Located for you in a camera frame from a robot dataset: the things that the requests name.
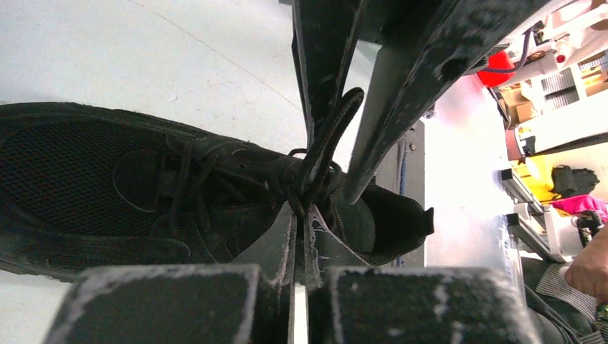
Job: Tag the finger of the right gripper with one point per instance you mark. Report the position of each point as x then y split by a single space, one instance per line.
324 38
425 56

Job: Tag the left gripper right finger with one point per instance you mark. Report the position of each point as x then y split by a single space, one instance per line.
352 302

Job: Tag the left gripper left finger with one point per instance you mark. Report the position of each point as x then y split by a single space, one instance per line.
249 300

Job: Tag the black shoelace end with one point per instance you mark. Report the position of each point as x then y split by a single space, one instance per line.
328 137

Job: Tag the black shoe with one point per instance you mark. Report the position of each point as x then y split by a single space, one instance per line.
84 187

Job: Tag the person's bare hand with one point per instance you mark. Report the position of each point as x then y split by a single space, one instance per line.
588 272

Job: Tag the red round object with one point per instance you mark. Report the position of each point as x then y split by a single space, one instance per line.
502 62

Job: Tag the pink cloth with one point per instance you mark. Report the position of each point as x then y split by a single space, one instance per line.
577 204

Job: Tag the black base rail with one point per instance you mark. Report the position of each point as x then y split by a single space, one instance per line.
402 172

